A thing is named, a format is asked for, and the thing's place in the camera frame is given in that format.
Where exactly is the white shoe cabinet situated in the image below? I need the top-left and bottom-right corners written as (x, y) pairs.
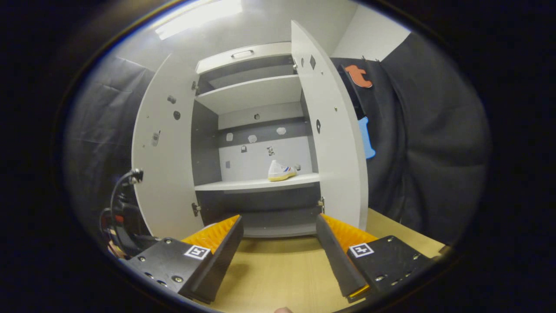
top-left (191, 42), bottom-right (324, 239)

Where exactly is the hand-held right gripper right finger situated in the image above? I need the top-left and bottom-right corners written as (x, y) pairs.
top-left (315, 213), bottom-right (436, 304)

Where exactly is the white cabinet drawer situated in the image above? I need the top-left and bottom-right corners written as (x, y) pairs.
top-left (195, 42), bottom-right (292, 74)

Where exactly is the white cabinet door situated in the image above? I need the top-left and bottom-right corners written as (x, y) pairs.
top-left (290, 20), bottom-right (370, 231)
top-left (132, 54), bottom-right (205, 240)

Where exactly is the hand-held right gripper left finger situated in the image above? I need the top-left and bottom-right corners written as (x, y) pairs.
top-left (123, 214), bottom-right (245, 304)

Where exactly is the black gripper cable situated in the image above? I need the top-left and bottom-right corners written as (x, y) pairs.
top-left (109, 169), bottom-right (145, 250)

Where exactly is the black backdrop cloth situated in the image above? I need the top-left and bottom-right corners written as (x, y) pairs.
top-left (64, 33), bottom-right (492, 246)

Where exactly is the white cabinet shelf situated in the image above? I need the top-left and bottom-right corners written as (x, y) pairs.
top-left (194, 173), bottom-right (321, 194)
top-left (195, 75), bottom-right (303, 115)

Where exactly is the white canvas shoe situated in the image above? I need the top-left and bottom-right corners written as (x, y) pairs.
top-left (268, 160), bottom-right (300, 182)

